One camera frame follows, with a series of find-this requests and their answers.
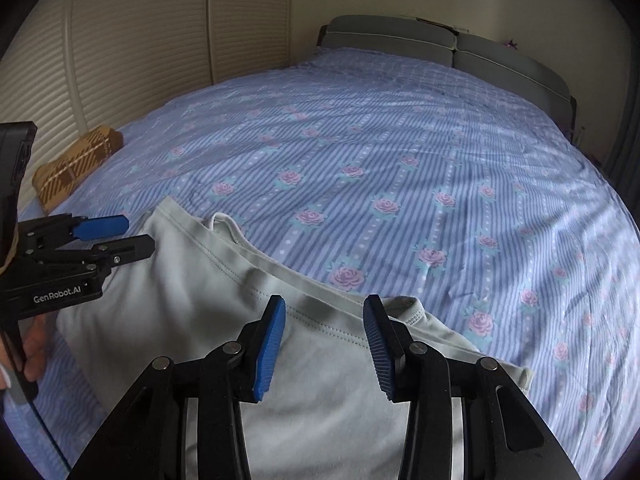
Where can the grey headboard cushion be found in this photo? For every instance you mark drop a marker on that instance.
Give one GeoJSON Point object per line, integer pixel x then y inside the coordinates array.
{"type": "Point", "coordinates": [390, 40]}
{"type": "Point", "coordinates": [510, 70]}

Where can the folded brown plaid garment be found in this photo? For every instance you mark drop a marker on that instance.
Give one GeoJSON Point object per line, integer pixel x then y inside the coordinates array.
{"type": "Point", "coordinates": [75, 165]}

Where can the cream louvered wardrobe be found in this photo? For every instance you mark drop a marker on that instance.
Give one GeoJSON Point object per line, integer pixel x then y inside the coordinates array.
{"type": "Point", "coordinates": [150, 35]}

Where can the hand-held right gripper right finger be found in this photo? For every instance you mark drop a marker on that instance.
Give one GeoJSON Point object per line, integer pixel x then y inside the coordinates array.
{"type": "Point", "coordinates": [380, 355]}

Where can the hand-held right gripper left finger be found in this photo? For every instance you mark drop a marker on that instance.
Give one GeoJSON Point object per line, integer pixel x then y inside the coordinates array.
{"type": "Point", "coordinates": [267, 350]}

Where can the blue floral striped bedspread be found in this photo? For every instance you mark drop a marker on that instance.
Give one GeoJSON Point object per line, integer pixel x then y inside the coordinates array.
{"type": "Point", "coordinates": [400, 160]}

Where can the light green long-sleeve shirt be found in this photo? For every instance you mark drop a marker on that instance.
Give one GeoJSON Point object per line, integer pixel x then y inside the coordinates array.
{"type": "Point", "coordinates": [175, 300]}

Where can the person's left hand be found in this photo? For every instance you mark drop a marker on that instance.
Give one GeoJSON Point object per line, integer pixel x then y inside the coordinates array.
{"type": "Point", "coordinates": [37, 350]}

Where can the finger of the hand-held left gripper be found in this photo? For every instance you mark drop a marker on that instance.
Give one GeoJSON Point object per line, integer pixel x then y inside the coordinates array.
{"type": "Point", "coordinates": [130, 249]}
{"type": "Point", "coordinates": [105, 226]}

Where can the small purple ornament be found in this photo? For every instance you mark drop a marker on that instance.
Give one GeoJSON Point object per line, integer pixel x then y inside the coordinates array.
{"type": "Point", "coordinates": [510, 43]}

